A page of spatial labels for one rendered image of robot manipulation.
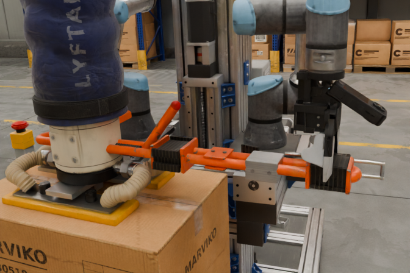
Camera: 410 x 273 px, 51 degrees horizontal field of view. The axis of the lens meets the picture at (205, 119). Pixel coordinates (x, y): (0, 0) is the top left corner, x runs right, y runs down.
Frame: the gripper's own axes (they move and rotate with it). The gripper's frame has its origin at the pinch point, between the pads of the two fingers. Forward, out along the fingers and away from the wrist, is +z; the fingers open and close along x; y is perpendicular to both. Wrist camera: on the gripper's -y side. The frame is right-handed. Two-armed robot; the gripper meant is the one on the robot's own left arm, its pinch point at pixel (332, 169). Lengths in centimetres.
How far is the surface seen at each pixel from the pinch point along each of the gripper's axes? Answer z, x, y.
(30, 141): 24, -49, 132
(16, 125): 16, -45, 135
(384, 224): 118, -197, -14
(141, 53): 78, -665, 455
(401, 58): 86, -722, -25
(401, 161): 117, -315, -25
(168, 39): 64, -802, 464
